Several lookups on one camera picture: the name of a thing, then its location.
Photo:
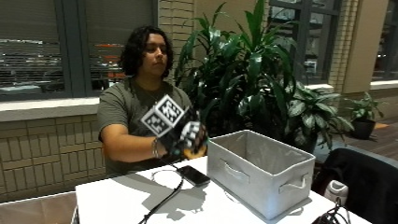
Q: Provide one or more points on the white marker cube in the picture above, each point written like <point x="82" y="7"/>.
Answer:
<point x="162" y="115"/>

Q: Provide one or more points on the large dark framed window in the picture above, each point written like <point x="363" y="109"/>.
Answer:
<point x="74" y="46"/>

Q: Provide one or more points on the black smartphone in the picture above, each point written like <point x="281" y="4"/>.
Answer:
<point x="193" y="175"/>

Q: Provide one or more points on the small potted plant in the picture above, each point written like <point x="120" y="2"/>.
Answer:
<point x="365" y="107"/>

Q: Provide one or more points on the dark window at edge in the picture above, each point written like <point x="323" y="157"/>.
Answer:
<point x="387" y="40"/>

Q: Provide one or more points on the narrow dark framed window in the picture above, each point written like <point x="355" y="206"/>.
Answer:
<point x="306" y="40"/>

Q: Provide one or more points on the grey fabric storage bin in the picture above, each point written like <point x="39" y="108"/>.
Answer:
<point x="253" y="183"/>

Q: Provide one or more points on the variegated leafy plant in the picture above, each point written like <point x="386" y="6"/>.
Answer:
<point x="314" y="115"/>

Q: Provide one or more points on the grey window sill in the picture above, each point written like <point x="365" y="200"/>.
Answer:
<point x="45" y="109"/>

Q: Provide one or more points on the black chair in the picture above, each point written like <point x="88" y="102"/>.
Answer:
<point x="365" y="183"/>

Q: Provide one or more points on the black plant pot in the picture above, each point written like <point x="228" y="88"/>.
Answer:
<point x="363" y="129"/>

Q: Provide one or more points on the tall green leafy plant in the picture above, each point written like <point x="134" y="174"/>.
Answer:
<point x="244" y="68"/>

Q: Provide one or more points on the the person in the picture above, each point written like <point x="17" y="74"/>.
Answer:
<point x="124" y="105"/>

